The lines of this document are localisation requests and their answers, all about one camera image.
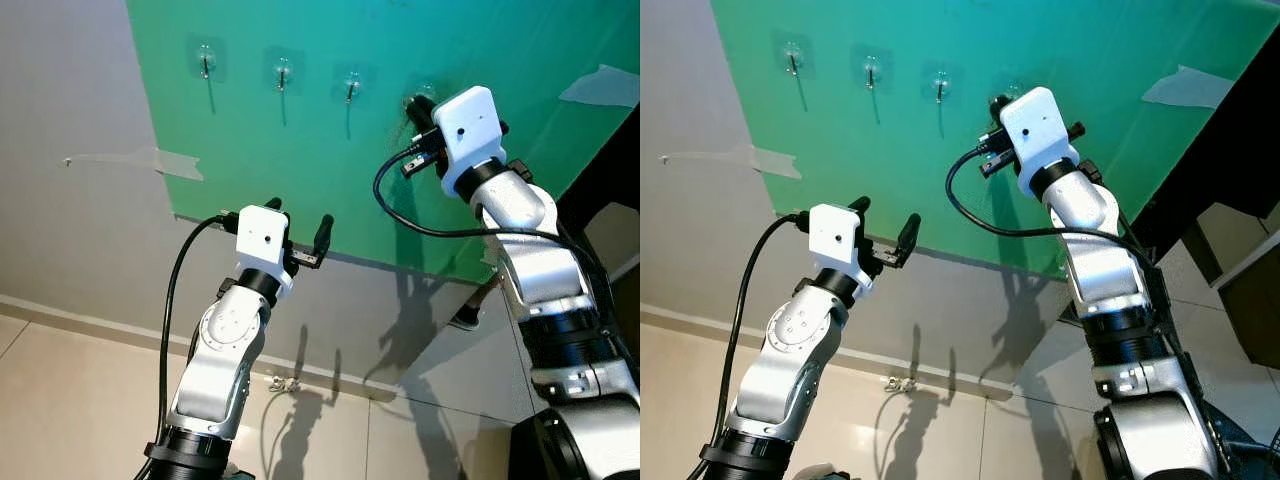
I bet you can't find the clear tape strip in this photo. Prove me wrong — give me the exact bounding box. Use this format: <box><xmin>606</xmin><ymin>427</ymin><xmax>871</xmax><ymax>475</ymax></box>
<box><xmin>655</xmin><ymin>145</ymin><xmax>803</xmax><ymax>181</ymax></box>
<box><xmin>558</xmin><ymin>65</ymin><xmax>641</xmax><ymax>109</ymax></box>
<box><xmin>1142</xmin><ymin>65</ymin><xmax>1236</xmax><ymax>109</ymax></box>
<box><xmin>65</xmin><ymin>148</ymin><xmax>204</xmax><ymax>183</ymax></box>

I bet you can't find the black wooden shelf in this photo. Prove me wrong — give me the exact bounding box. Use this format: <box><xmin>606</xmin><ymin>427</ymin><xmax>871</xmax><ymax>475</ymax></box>
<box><xmin>1130</xmin><ymin>20</ymin><xmax>1280</xmax><ymax>371</ymax></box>
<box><xmin>555</xmin><ymin>100</ymin><xmax>641</xmax><ymax>331</ymax></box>

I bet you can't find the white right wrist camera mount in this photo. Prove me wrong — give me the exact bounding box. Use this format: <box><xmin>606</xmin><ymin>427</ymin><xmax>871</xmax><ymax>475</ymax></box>
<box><xmin>433</xmin><ymin>86</ymin><xmax>508</xmax><ymax>196</ymax></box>
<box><xmin>998</xmin><ymin>87</ymin><xmax>1081</xmax><ymax>196</ymax></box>

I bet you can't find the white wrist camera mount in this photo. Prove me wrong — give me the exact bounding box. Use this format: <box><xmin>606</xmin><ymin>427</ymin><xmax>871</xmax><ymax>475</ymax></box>
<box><xmin>235</xmin><ymin>205</ymin><xmax>293</xmax><ymax>279</ymax></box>
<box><xmin>433</xmin><ymin>86</ymin><xmax>508</xmax><ymax>196</ymax></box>
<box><xmin>807</xmin><ymin>203</ymin><xmax>869</xmax><ymax>279</ymax></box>
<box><xmin>998</xmin><ymin>87</ymin><xmax>1081</xmax><ymax>196</ymax></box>

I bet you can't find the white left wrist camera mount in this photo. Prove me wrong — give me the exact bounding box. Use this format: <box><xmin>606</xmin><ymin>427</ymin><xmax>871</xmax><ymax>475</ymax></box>
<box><xmin>807</xmin><ymin>203</ymin><xmax>869</xmax><ymax>279</ymax></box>
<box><xmin>235</xmin><ymin>205</ymin><xmax>293</xmax><ymax>279</ymax></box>

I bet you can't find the green plastic wall sheet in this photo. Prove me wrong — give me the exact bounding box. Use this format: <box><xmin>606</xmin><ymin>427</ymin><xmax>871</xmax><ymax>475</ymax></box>
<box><xmin>710</xmin><ymin>0</ymin><xmax>1280</xmax><ymax>279</ymax></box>
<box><xmin>125</xmin><ymin>0</ymin><xmax>641</xmax><ymax>286</ymax></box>

